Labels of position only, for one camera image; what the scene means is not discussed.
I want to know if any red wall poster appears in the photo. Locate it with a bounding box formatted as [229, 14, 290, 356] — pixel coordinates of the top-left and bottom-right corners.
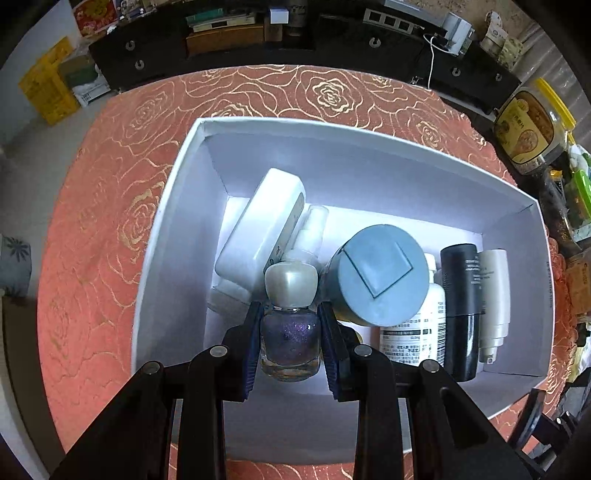
[73, 0, 118, 37]

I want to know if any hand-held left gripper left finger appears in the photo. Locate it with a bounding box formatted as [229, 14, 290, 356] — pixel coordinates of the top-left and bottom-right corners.
[48, 301, 266, 480]

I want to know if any white pump bottle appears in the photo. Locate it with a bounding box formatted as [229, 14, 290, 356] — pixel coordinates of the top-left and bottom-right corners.
[475, 249, 511, 364]

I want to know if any yellow plastic crate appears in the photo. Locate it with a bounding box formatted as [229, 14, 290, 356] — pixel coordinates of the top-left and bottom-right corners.
[18, 37, 81, 126]

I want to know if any small white red-label bottle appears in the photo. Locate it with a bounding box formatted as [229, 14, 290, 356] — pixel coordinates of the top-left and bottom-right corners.
[206, 277, 252, 324]

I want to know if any blue-lidded round container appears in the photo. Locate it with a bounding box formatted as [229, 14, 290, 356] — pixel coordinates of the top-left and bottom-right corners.
[323, 224, 430, 328]

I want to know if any white plastic basket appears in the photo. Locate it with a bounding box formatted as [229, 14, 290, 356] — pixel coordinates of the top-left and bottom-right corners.
[74, 78, 112, 108]

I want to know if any brown cardboard box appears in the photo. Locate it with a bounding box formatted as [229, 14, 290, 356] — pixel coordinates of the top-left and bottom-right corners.
[58, 53, 98, 86]

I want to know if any black cylindrical bottle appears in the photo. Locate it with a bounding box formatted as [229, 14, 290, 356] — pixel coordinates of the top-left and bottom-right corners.
[440, 243, 485, 383]

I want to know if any white pill bottle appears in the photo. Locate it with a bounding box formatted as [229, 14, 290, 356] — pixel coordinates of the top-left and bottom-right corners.
[379, 253, 448, 367]

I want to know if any grey floral cushion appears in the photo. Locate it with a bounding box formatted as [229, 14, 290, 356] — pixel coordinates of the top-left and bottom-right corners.
[0, 235, 32, 296]

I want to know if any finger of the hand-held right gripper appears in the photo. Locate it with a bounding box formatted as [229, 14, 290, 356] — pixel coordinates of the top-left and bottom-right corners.
[507, 388, 550, 450]

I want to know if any white charging device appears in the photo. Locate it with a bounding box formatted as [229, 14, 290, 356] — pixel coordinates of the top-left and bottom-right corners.
[441, 11, 476, 54]

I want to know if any white rectangular bottle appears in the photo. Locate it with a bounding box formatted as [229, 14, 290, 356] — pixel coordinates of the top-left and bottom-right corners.
[215, 168, 306, 296]

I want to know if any brown paper box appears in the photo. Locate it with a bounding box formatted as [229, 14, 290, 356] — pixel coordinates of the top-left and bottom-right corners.
[566, 263, 591, 319]

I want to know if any silver set-top box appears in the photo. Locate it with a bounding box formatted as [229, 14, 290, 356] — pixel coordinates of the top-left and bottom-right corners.
[379, 0, 446, 24]

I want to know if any green-lidded container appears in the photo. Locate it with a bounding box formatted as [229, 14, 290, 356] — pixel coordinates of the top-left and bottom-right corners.
[566, 168, 591, 227]

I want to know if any purple glitter nail polish bottle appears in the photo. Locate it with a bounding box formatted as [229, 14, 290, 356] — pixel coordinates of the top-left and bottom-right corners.
[259, 260, 322, 383]

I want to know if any white cable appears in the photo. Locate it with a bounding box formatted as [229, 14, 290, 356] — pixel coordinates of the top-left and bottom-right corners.
[422, 34, 444, 88]

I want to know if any black TV cabinet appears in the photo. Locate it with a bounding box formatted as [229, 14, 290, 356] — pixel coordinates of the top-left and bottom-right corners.
[88, 0, 522, 116]

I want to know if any white cardboard box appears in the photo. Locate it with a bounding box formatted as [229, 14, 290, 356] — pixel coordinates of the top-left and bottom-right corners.
[130, 117, 555, 463]

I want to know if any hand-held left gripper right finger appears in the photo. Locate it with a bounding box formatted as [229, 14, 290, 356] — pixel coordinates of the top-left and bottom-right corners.
[316, 301, 532, 480]

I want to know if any blue and yellow spray bottle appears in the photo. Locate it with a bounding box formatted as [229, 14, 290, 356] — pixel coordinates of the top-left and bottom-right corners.
[281, 205, 329, 266]

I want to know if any clear jar with yellow lid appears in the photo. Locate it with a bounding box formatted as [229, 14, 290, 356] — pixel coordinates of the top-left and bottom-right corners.
[494, 78, 578, 176]

